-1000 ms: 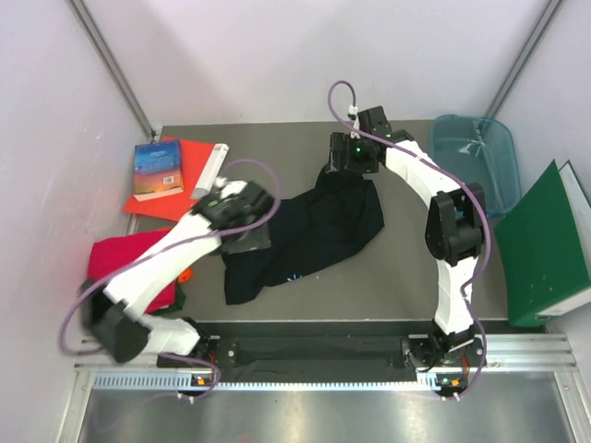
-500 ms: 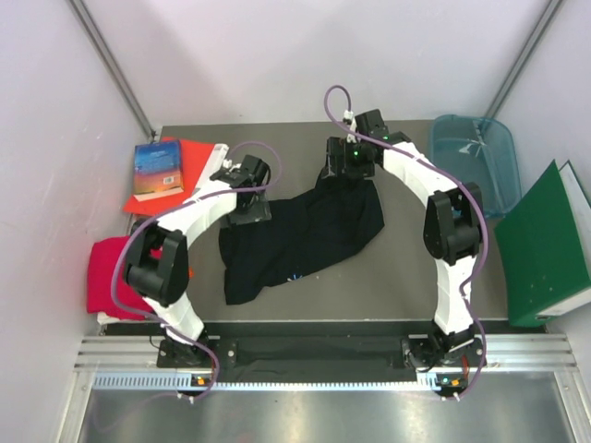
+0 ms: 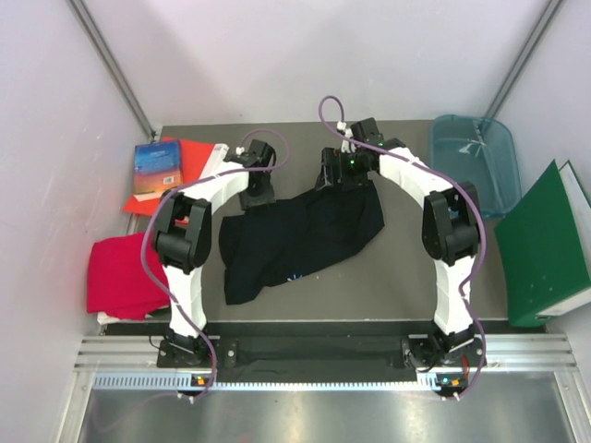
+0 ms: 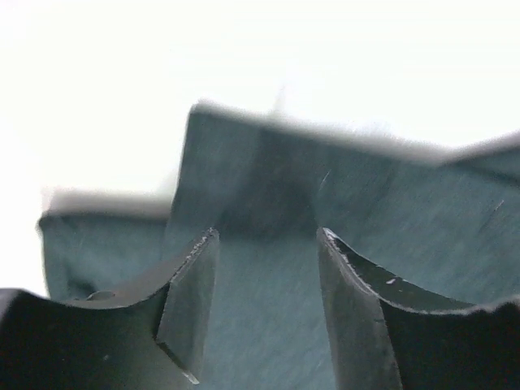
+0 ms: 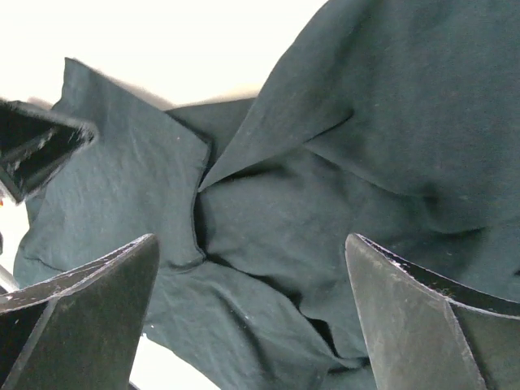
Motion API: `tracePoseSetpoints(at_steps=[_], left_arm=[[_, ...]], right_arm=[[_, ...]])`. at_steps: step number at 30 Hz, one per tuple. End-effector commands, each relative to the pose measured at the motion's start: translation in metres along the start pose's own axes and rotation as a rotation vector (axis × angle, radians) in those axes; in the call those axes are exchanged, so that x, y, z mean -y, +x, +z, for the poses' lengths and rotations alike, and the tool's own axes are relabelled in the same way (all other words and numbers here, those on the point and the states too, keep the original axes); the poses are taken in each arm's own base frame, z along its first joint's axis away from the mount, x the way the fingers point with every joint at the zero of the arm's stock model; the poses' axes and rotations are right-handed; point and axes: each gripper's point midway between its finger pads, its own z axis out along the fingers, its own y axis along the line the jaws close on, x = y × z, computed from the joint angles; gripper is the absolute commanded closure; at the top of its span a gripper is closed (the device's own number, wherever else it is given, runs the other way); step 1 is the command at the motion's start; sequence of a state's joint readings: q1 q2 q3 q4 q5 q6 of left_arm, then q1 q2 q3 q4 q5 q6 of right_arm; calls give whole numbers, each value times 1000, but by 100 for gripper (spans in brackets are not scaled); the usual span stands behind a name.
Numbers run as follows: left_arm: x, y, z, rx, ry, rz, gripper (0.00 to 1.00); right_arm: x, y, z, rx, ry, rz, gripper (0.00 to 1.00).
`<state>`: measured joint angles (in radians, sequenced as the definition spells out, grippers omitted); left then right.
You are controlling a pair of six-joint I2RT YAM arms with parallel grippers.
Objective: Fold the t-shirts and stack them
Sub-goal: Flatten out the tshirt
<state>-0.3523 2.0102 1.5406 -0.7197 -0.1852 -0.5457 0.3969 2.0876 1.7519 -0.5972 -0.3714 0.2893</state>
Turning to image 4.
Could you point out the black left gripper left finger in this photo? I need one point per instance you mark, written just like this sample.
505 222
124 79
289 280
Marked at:
146 333

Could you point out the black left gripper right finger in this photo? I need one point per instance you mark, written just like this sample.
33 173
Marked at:
386 333

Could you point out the black t-shirt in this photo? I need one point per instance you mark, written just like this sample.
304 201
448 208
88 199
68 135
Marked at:
452 230

